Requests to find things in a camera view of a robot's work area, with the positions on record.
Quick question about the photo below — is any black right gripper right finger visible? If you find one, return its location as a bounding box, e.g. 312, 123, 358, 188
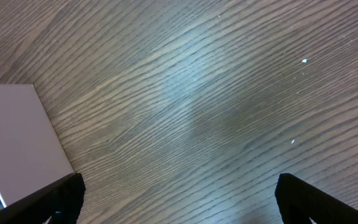
275, 173, 358, 224

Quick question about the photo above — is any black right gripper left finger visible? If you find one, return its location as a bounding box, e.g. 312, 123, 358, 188
0, 173, 86, 224

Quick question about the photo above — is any white cardboard box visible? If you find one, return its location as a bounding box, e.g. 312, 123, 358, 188
0, 84, 74, 207

